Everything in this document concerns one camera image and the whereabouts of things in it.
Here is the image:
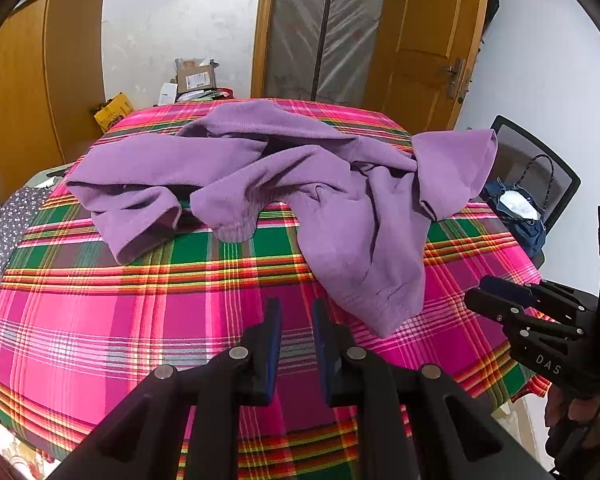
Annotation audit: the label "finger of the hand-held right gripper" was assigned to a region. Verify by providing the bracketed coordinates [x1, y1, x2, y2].
[480, 276, 598, 313]
[465, 287, 586, 341]

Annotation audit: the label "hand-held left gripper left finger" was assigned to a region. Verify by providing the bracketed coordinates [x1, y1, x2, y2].
[45, 298, 283, 480]

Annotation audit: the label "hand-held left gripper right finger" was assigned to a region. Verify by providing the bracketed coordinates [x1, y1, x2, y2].
[311, 298, 556, 480]

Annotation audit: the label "purple fleece garment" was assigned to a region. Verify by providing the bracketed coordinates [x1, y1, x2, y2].
[66, 100, 498, 338]

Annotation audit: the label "person's right forearm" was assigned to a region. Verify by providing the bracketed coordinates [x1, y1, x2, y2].
[547, 420, 600, 480]

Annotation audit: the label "dark hanging clothes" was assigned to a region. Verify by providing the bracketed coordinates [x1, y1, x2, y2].
[480, 0, 501, 46]

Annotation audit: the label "person's right hand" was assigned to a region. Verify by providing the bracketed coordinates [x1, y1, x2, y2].
[545, 385, 600, 453]

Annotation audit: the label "black mesh chair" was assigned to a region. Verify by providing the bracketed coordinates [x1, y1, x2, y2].
[482, 115, 581, 268]

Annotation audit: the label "pink plaid tablecloth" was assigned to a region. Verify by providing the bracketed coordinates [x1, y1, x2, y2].
[0, 99, 553, 480]

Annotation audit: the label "light green table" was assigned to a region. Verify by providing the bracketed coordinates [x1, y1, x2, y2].
[30, 167, 76, 196]

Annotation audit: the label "open cardboard box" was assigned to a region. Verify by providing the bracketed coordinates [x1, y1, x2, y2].
[175, 57, 220, 96]

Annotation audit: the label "yellow bag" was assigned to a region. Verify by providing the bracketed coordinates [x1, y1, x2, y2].
[94, 92, 133, 133]

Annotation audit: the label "wooden door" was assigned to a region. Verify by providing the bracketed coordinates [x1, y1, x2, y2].
[365, 0, 491, 133]

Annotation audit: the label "grey dotted folded cloth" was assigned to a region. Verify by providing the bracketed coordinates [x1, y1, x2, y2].
[0, 186, 56, 281]

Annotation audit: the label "clear plastic door curtain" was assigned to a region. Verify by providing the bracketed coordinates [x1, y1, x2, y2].
[262, 0, 391, 106]

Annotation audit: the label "wooden wardrobe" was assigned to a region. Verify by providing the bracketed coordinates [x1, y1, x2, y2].
[0, 0, 112, 206]

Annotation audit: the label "blue drawstring bag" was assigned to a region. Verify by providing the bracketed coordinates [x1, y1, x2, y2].
[482, 155, 556, 261]

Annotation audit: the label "metal door handle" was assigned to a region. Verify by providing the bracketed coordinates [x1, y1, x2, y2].
[440, 58, 468, 101]

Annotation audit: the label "wooden door frame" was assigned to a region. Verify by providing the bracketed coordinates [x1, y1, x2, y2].
[250, 0, 281, 101]

